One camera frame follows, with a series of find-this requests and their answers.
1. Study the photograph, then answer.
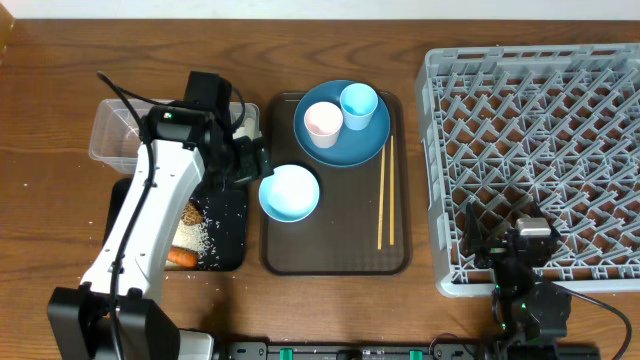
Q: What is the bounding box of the white tissue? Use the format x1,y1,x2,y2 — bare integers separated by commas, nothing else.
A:
233,118,261,140

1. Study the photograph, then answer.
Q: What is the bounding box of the light blue bowl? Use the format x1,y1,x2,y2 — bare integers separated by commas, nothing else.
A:
258,164,320,223

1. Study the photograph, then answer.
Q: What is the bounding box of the brown noodle clump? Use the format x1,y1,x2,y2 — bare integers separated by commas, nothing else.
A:
181,202,204,226

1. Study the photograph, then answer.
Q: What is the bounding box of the white cooked rice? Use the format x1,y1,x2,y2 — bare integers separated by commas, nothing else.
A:
165,210,217,270

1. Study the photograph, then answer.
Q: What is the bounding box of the orange carrot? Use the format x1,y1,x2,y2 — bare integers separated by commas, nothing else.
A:
167,247,198,268

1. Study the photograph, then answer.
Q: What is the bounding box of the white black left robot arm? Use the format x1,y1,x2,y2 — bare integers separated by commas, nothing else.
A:
48,104,226,359

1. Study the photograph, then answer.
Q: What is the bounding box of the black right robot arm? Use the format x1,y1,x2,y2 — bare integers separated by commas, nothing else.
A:
462,204,571,359

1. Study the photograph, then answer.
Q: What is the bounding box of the black waste tray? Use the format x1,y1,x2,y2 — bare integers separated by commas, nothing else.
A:
102,177,251,273

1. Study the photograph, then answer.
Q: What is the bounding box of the grey dishwasher rack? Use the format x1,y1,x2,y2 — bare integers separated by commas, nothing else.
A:
415,43,639,298

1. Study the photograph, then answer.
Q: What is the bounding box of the pink cup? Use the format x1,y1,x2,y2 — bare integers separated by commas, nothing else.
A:
303,102,343,149

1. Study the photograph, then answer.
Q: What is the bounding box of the left wooden chopstick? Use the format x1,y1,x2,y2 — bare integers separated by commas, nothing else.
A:
377,146,386,251

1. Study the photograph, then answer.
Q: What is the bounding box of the wooden chopstick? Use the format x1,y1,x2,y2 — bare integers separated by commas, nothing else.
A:
377,146,386,251
389,135,395,246

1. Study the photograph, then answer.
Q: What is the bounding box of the right wooden chopstick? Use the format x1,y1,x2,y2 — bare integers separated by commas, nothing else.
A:
389,135,395,246

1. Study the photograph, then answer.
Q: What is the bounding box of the brown plastic serving tray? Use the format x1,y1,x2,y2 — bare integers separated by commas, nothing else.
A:
260,92,412,276

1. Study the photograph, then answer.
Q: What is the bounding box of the light blue cup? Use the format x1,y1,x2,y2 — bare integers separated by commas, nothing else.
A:
339,83,378,131

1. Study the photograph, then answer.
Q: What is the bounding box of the clear plastic bin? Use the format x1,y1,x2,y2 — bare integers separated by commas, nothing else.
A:
89,99,260,175

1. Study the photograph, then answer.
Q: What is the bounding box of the black mounting rail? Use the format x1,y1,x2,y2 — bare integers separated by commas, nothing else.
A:
213,342,601,360

